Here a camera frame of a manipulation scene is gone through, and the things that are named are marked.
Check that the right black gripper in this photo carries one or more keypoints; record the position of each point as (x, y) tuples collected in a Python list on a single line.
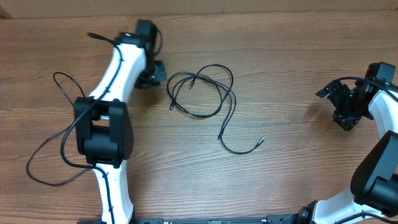
[(348, 120)]

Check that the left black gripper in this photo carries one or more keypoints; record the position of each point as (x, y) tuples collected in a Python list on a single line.
[(161, 74)]

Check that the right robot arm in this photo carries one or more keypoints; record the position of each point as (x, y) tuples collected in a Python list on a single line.
[(373, 187)]

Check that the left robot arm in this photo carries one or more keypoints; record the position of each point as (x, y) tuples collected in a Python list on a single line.
[(102, 123)]

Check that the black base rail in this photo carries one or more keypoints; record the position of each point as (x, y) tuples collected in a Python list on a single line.
[(270, 219)]

